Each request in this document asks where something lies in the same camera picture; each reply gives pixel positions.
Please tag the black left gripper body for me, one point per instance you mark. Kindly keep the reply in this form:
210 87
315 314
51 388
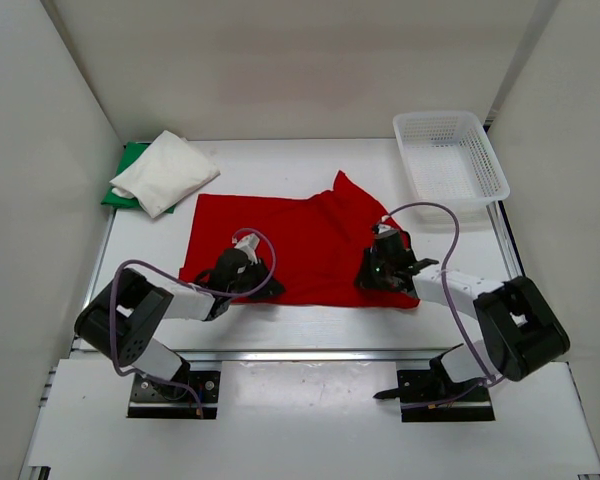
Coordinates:
257 290

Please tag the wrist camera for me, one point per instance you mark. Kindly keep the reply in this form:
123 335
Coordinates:
230 273
392 245

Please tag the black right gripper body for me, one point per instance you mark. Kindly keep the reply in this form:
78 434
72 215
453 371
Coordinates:
384 271

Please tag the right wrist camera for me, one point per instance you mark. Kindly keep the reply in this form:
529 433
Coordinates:
392 245

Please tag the white plastic basket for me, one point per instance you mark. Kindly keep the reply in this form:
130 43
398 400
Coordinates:
449 160

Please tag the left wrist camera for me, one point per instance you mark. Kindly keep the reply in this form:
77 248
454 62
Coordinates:
230 273

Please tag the red t shirt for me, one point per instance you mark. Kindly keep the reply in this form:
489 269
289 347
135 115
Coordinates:
315 245

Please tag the white t shirt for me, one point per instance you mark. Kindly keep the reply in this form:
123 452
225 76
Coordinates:
195 170

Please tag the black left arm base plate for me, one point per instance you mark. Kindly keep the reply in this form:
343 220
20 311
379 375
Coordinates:
155 401

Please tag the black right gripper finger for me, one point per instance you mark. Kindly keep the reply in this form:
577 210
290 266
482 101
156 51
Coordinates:
370 280
370 261

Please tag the aluminium table rail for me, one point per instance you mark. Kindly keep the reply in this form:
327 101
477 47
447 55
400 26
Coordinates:
310 355

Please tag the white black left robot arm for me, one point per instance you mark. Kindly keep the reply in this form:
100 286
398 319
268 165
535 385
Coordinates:
122 320

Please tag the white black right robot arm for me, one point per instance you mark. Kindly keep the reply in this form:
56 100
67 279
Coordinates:
508 327

